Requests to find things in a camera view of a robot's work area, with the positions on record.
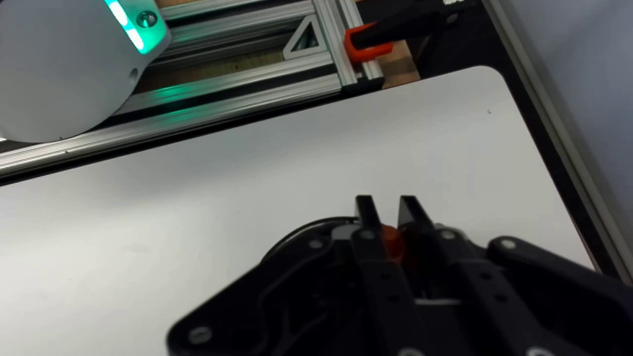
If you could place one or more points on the red sharpie marker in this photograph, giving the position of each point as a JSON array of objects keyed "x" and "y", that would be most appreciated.
[{"x": 392, "y": 243}]

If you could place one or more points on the white robot base green light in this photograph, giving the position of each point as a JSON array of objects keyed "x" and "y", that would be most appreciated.
[{"x": 60, "y": 65}]

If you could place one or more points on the aluminium profile post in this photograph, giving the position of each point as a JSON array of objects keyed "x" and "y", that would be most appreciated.
[{"x": 561, "y": 119}]

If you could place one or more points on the aluminium extrusion frame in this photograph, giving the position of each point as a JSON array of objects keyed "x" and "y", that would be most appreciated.
[{"x": 224, "y": 91}]

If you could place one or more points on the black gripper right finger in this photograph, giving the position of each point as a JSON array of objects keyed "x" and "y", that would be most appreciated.
[{"x": 501, "y": 297}]

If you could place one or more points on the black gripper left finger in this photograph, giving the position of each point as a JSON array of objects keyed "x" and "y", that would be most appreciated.
[{"x": 369, "y": 289}]

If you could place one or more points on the wooden block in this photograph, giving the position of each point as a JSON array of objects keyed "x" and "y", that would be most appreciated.
[{"x": 398, "y": 62}]

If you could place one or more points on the orange clamp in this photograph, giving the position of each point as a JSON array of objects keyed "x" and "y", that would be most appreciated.
[{"x": 363, "y": 44}]

